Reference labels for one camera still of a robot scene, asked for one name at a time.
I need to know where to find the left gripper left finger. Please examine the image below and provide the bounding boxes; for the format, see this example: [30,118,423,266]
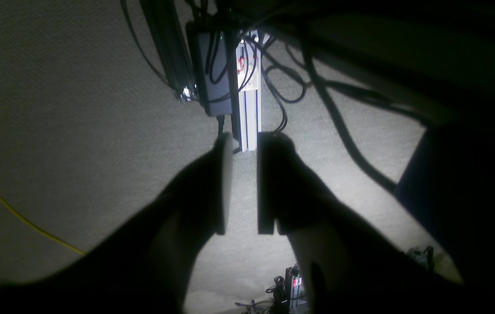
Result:
[0,133,233,314]

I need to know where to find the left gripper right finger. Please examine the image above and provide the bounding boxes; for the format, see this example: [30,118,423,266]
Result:
[256,133,482,314]

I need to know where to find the small black device on floor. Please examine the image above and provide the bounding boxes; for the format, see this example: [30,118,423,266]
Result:
[284,263,309,314]

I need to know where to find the grey power adapter brick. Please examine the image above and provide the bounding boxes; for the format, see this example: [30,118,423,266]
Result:
[186,22,237,117]

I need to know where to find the black floor cable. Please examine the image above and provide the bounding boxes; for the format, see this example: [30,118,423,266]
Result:
[300,26,398,192]

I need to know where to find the yellow floor cable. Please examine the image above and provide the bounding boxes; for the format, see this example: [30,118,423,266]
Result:
[0,122,87,257]

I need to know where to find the aluminium extrusion rail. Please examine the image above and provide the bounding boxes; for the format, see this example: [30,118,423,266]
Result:
[232,30,263,152]

